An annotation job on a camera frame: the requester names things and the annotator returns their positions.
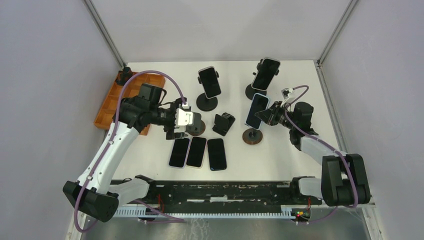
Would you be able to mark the lilac case smartphone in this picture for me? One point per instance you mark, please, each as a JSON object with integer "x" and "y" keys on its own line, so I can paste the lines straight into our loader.
{"x": 179, "y": 153}

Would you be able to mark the black folding phone stand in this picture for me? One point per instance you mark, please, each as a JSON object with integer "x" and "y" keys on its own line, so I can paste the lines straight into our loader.
{"x": 175, "y": 133}

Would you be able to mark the wood-base phone stand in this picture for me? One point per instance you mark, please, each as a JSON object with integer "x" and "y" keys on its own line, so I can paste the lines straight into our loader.
{"x": 198, "y": 131}

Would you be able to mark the small black folding stand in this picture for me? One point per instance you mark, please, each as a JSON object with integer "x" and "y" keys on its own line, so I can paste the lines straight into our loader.
{"x": 223, "y": 123}

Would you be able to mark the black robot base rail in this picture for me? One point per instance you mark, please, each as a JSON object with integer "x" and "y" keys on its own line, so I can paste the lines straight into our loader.
{"x": 225, "y": 197}

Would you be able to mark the white cable duct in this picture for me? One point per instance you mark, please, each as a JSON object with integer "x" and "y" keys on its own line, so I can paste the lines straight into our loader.
{"x": 136, "y": 211}

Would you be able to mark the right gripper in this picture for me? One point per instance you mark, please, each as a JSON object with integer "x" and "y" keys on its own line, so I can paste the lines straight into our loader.
{"x": 270, "y": 115}

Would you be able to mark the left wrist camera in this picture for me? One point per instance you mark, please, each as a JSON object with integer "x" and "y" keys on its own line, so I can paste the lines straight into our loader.
{"x": 184, "y": 116}

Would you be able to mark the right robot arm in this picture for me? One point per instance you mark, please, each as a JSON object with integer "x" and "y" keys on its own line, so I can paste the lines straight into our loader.
{"x": 343, "y": 180}

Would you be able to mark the black round-base phone stand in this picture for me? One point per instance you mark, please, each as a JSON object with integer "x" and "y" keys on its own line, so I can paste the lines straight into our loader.
{"x": 206, "y": 104}

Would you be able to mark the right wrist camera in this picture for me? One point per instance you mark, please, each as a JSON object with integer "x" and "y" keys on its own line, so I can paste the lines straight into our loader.
{"x": 288, "y": 93}

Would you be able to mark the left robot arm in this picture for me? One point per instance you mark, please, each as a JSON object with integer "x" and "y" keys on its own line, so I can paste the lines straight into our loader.
{"x": 92, "y": 193}

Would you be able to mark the black small phone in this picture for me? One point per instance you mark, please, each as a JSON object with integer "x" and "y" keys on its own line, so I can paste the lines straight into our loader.
{"x": 216, "y": 154}

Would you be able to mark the light blue case phone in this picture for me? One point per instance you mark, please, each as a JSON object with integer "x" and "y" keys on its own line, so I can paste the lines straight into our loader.
{"x": 259, "y": 103}

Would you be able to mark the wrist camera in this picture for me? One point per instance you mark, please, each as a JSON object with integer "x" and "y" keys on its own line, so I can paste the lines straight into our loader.
{"x": 184, "y": 116}
{"x": 288, "y": 93}

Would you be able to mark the cream case smartphone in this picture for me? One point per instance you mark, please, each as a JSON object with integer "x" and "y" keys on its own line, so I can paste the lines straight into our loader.
{"x": 196, "y": 152}

